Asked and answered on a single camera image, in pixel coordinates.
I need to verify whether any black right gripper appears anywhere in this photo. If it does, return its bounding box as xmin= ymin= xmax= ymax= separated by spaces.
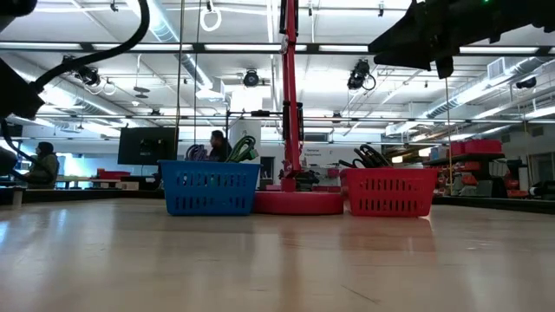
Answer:
xmin=368 ymin=0 xmax=504 ymax=80

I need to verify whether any green braided USB cable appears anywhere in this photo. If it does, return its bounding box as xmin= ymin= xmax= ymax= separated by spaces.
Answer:
xmin=225 ymin=134 xmax=260 ymax=164

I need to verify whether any blue braided USB cable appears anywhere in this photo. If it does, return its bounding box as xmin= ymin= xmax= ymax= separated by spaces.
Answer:
xmin=185 ymin=144 xmax=210 ymax=162

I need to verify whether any red storage bin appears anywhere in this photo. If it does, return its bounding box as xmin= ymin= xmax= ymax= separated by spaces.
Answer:
xmin=463 ymin=139 xmax=504 ymax=156

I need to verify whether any black overhead crossbar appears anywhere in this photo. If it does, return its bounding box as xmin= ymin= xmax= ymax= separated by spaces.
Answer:
xmin=0 ymin=41 xmax=555 ymax=56

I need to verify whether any storage shelf rack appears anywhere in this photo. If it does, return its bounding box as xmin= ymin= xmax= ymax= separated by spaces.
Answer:
xmin=422 ymin=138 xmax=535 ymax=200

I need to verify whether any red plastic basket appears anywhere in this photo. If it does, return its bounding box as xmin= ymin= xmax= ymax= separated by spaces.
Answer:
xmin=339 ymin=167 xmax=439 ymax=218

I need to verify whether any red desk lamp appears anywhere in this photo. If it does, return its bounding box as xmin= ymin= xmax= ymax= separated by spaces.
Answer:
xmin=252 ymin=0 xmax=346 ymax=217

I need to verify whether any person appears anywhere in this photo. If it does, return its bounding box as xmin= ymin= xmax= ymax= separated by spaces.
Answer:
xmin=23 ymin=141 xmax=61 ymax=191
xmin=207 ymin=129 xmax=234 ymax=164

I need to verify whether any blue plastic basket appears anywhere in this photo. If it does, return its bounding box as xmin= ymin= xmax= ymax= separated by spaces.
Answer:
xmin=158 ymin=159 xmax=262 ymax=217

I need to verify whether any black monitor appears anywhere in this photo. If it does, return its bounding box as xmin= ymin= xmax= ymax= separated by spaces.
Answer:
xmin=117 ymin=126 xmax=180 ymax=166

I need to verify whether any red box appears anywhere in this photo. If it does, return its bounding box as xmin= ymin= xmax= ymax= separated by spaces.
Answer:
xmin=97 ymin=168 xmax=132 ymax=181

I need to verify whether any white hanging ring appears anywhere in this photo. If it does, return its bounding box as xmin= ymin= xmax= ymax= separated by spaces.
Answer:
xmin=199 ymin=7 xmax=223 ymax=33

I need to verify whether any thin hanging cable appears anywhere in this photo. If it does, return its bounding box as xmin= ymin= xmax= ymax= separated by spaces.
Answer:
xmin=174 ymin=0 xmax=186 ymax=153

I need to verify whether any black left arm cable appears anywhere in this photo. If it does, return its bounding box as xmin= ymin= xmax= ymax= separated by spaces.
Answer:
xmin=32 ymin=0 xmax=151 ymax=94

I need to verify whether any black cable bundle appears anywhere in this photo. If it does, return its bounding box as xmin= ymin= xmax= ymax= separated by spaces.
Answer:
xmin=0 ymin=119 xmax=38 ymax=182

